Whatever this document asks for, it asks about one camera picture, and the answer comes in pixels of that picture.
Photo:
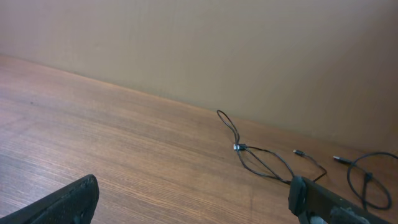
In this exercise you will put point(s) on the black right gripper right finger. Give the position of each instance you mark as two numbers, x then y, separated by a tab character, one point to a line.
312	203

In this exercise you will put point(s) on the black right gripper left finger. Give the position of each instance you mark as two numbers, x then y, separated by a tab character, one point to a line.
74	203

